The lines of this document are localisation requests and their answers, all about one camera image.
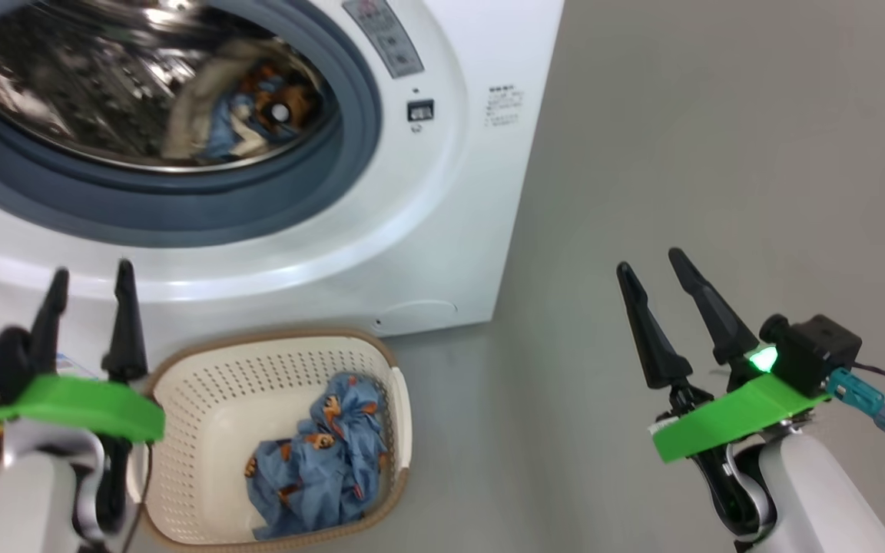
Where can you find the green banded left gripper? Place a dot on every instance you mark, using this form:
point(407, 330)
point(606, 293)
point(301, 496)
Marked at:
point(81, 405)

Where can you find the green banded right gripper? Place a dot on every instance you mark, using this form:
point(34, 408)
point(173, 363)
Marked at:
point(734, 418)

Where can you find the pale blue bear print garment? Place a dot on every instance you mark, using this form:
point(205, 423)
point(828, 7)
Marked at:
point(223, 127)

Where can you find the cream cloth garment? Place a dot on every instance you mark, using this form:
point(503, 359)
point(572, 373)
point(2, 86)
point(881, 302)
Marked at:
point(197, 100)

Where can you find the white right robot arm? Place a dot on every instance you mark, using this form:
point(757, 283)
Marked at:
point(819, 499)

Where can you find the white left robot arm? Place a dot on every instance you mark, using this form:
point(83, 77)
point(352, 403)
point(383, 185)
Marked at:
point(20, 499)

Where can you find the cream perforated laundry basket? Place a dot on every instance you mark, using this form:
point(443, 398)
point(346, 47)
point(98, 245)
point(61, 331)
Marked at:
point(204, 399)

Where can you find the grey rubber door gasket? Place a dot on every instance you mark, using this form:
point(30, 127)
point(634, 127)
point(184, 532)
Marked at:
point(181, 215)

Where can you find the steel washing machine drum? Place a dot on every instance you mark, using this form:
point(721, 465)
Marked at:
point(66, 77)

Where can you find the white front-load washing machine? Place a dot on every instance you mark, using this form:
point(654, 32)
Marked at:
point(427, 230)

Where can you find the blue energy label sticker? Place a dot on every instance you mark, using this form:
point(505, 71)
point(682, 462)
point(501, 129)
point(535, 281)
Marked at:
point(75, 364)

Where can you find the round white filter cover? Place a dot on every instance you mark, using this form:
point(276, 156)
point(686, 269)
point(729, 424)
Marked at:
point(415, 316)

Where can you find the grey control panel strip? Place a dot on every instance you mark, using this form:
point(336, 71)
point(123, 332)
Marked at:
point(385, 38)

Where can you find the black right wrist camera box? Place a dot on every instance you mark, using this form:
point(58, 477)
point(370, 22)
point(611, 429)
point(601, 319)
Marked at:
point(819, 349)

